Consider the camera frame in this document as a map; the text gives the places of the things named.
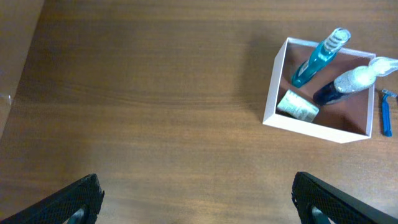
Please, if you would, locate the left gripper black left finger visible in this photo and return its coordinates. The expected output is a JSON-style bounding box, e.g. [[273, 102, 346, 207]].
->
[[1, 174, 104, 224]]

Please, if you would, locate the dark blue pump soap bottle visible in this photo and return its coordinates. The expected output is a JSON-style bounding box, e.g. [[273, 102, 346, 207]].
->
[[313, 57, 397, 105]]

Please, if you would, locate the white open cardboard box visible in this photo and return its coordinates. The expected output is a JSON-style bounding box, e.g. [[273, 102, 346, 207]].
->
[[262, 37, 376, 143]]

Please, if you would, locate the teal mouthwash bottle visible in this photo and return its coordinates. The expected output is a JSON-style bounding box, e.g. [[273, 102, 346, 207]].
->
[[291, 27, 351, 88]]

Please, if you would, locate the green white soap bar box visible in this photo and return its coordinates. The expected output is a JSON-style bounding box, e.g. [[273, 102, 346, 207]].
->
[[277, 90, 320, 123]]

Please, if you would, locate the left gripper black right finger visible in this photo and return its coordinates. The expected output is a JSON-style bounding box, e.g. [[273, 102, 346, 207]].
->
[[292, 172, 397, 224]]

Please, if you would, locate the blue disposable razor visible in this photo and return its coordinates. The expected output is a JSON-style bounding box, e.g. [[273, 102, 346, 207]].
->
[[381, 89, 397, 137]]

